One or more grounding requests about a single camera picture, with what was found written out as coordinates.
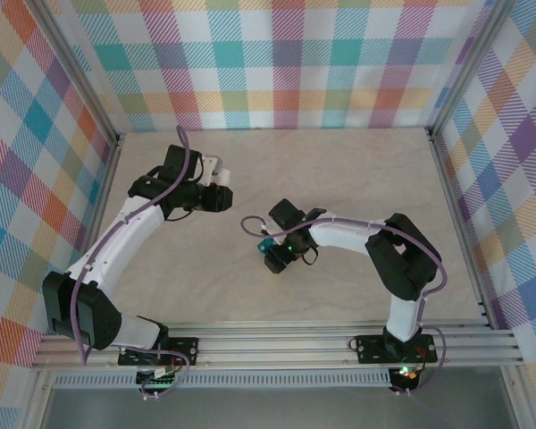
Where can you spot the teal toy block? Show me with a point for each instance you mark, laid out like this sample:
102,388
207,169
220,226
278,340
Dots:
265,246

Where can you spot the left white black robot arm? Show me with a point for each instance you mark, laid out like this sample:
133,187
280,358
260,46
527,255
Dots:
125,241

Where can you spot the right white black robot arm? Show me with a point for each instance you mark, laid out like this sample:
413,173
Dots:
339,232

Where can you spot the black controller with led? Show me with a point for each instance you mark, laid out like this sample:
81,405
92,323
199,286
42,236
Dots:
408,375

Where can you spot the green controller board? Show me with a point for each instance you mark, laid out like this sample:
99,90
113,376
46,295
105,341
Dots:
158,382

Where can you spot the aluminium side rail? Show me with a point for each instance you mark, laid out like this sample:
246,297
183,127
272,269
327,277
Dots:
114,156
460,223

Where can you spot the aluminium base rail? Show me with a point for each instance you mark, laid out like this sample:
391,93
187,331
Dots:
272,344

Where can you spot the aluminium frame post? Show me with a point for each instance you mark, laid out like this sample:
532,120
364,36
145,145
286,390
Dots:
466,67
81,73

